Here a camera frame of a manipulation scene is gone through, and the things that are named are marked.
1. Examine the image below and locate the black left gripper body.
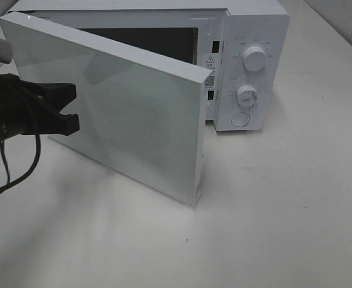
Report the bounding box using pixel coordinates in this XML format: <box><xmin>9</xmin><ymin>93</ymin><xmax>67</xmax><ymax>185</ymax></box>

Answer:
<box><xmin>0</xmin><ymin>74</ymin><xmax>55</xmax><ymax>140</ymax></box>

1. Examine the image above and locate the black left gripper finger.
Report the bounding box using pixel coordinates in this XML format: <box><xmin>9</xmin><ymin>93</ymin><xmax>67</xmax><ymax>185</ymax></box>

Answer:
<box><xmin>48</xmin><ymin>113</ymin><xmax>80</xmax><ymax>135</ymax></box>
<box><xmin>36</xmin><ymin>83</ymin><xmax>77</xmax><ymax>112</ymax></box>

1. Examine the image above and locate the white microwave door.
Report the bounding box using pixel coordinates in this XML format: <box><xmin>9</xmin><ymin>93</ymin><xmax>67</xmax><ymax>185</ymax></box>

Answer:
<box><xmin>0</xmin><ymin>12</ymin><xmax>209</xmax><ymax>205</ymax></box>

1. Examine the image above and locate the white round door button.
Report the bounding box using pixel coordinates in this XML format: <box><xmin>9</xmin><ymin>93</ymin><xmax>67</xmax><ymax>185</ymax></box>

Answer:
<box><xmin>231</xmin><ymin>112</ymin><xmax>250</xmax><ymax>127</ymax></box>

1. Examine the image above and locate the white timer knob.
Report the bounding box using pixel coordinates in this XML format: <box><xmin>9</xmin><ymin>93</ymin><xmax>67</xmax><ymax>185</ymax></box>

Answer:
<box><xmin>236</xmin><ymin>85</ymin><xmax>258</xmax><ymax>107</ymax></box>

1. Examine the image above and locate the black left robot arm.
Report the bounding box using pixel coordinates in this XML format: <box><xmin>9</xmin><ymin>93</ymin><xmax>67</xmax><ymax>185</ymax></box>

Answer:
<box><xmin>0</xmin><ymin>39</ymin><xmax>80</xmax><ymax>141</ymax></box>

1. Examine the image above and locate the white warning label sticker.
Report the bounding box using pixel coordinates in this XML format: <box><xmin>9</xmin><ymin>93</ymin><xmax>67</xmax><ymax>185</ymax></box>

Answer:
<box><xmin>204</xmin><ymin>55</ymin><xmax>217</xmax><ymax>88</ymax></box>

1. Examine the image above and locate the white microwave oven body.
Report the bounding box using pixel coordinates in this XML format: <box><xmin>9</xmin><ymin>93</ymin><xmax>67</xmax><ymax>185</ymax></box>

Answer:
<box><xmin>10</xmin><ymin>1</ymin><xmax>290</xmax><ymax>131</ymax></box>

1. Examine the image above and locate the white upper power knob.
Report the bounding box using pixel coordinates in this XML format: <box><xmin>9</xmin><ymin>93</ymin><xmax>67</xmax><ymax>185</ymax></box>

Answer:
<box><xmin>242</xmin><ymin>44</ymin><xmax>267</xmax><ymax>72</ymax></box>

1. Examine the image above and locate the black left camera cable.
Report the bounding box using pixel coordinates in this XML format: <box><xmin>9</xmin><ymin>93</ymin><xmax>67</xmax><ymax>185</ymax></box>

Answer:
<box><xmin>0</xmin><ymin>71</ymin><xmax>42</xmax><ymax>199</ymax></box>

